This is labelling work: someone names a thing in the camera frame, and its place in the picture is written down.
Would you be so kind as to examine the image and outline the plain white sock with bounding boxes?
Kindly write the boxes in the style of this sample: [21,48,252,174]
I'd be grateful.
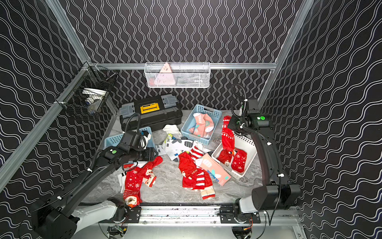
[163,124,182,139]

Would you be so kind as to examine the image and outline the pink sock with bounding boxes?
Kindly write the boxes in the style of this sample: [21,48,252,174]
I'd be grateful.
[189,113,215,139]
[195,154,231,186]

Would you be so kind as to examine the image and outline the white perforated basket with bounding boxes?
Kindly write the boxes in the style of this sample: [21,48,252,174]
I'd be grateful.
[212,134,257,179]

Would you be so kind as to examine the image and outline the black wire wall basket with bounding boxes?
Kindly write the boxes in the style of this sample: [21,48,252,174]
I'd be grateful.
[58,66,118,121]

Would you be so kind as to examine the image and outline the red santa sock front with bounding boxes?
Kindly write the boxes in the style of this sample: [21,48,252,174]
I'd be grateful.
[123,156,163,208]

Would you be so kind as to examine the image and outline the white grey patterned sock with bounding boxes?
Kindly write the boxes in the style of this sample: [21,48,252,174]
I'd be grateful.
[162,136,194,162]

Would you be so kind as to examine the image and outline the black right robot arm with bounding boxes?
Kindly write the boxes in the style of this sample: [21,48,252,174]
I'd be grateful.
[228,98,300,214]

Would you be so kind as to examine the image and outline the red striped cuff sock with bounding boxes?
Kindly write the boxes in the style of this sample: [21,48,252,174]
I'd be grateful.
[221,116,235,153]

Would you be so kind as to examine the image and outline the light blue left basket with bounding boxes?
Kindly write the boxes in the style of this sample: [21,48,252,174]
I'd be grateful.
[103,126,155,149]

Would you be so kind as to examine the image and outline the clear wall-mounted bin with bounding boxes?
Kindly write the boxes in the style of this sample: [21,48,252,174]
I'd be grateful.
[144,62,211,89]

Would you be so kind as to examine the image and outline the white black-striped sock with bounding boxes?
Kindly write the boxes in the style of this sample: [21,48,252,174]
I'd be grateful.
[117,172,127,194]

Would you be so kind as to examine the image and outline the pink sock on table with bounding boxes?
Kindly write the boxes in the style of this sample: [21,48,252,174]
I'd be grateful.
[195,154,231,186]

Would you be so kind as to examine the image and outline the light blue right basket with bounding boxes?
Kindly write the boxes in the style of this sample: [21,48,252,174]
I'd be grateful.
[181,105,222,145]

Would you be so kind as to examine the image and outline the red christmas sock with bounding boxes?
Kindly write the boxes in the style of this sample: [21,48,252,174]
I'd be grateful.
[231,148,247,173]

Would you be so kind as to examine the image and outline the red white striped sock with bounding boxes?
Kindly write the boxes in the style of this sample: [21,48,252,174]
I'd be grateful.
[190,146,205,160]

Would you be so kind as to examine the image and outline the light blue basket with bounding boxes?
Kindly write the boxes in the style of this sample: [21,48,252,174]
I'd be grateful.
[181,105,222,145]
[103,126,155,149]

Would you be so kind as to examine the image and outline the black plastic toolbox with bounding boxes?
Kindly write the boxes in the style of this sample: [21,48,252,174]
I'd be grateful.
[119,94,183,131]

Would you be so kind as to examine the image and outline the pink triangle card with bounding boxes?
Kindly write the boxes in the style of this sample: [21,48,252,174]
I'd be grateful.
[154,62,176,86]

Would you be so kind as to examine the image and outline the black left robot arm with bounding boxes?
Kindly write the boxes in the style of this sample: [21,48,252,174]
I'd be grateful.
[30,131,158,239]

